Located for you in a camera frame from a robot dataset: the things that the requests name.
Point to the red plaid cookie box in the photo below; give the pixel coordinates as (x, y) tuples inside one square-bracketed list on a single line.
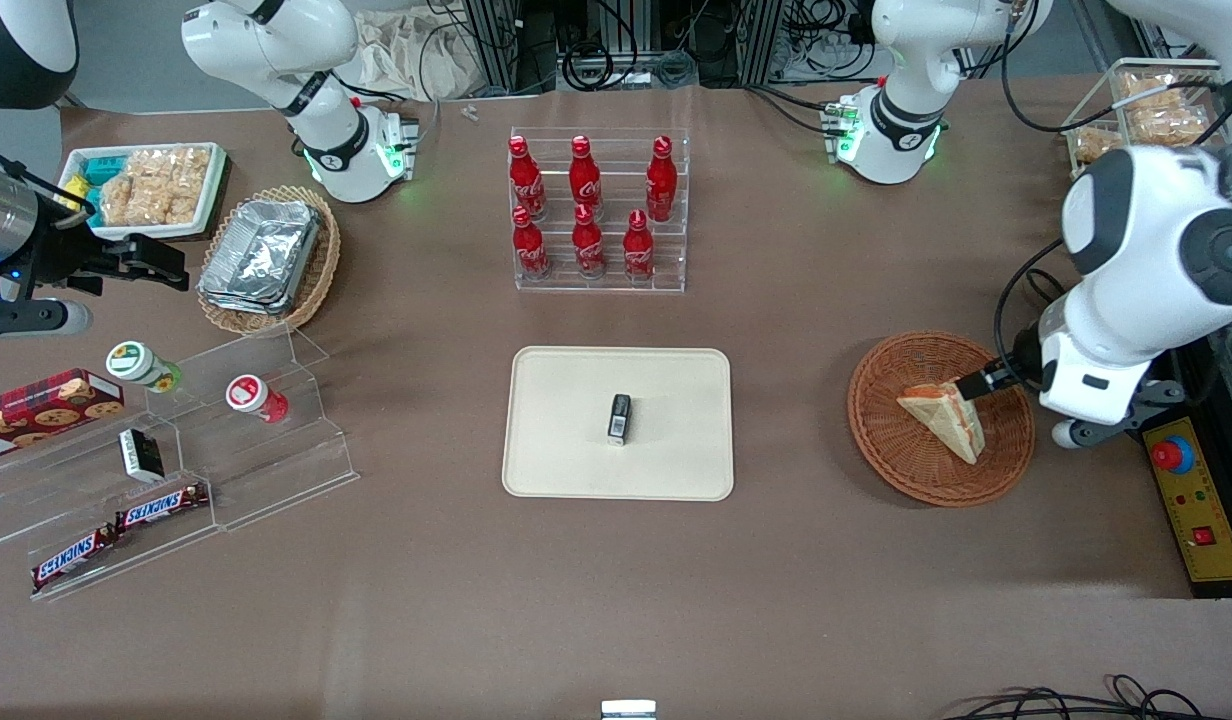
[(46, 410)]

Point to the stacked aluminium foil trays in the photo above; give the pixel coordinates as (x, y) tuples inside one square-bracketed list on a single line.
[(261, 255)]

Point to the small black box, white side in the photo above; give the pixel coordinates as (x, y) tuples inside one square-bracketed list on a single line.
[(141, 455)]

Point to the green lidded snack cup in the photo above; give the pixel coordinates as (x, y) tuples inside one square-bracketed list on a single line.
[(141, 365)]

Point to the brown round wicker basket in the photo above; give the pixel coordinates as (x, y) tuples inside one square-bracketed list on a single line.
[(906, 460)]

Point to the beige cloth bag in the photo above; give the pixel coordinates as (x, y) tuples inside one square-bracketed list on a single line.
[(416, 55)]

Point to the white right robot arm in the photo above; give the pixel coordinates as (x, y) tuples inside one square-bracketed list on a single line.
[(276, 40)]

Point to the large rice cracker bag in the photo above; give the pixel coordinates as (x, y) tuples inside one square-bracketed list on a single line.
[(156, 185)]

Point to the small black box, white label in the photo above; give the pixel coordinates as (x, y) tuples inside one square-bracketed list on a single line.
[(619, 420)]

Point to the white plastic snack tray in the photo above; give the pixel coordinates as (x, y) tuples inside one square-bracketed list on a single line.
[(216, 190)]

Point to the light oval wicker basket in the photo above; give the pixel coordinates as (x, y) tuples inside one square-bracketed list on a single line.
[(321, 270)]

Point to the small white device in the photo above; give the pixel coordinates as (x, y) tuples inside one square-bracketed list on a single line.
[(628, 710)]

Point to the black appliance with metal pan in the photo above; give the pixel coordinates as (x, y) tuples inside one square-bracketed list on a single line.
[(1231, 360)]

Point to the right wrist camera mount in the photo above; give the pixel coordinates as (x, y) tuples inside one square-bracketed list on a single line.
[(36, 318)]

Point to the red lidded snack cup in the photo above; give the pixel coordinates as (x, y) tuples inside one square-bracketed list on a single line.
[(254, 396)]

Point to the triangular sandwich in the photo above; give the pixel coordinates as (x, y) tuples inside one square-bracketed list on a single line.
[(944, 420)]

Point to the small rice cracker bag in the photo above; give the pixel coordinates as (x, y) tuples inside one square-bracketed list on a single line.
[(1151, 90), (1166, 125), (1094, 145)]

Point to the clear acrylic bottle rack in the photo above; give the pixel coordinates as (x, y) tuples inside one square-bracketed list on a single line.
[(616, 280)]

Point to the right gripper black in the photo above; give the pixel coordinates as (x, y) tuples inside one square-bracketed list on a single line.
[(58, 255)]

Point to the teal snack packet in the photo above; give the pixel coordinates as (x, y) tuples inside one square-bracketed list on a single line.
[(101, 168)]

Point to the red cola bottle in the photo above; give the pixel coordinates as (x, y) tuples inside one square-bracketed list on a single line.
[(588, 243), (661, 180), (584, 178), (529, 245), (638, 247), (526, 180)]

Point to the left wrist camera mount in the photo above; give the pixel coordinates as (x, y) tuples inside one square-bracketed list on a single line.
[(1116, 425)]

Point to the clear acrylic step display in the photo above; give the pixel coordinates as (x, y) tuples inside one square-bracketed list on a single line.
[(16, 520), (296, 460)]

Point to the aluminium frame post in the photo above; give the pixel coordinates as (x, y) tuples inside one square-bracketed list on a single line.
[(496, 45)]

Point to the yellow snack packet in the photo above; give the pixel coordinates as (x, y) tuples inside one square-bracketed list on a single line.
[(76, 192)]

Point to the yellow emergency stop control box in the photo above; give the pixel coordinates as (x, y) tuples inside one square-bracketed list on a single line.
[(1201, 510)]

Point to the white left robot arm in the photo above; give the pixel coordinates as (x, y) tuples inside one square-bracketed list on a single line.
[(1136, 260)]

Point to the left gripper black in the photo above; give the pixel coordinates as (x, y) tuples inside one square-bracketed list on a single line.
[(1022, 357)]

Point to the beige rectangular tray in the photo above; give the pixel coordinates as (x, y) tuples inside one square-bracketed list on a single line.
[(566, 420)]

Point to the snickers chocolate bar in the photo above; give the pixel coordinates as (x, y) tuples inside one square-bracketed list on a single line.
[(73, 557), (161, 506)]

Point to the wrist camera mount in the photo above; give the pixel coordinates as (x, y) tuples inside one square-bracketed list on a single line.
[(36, 318), (1116, 425)]

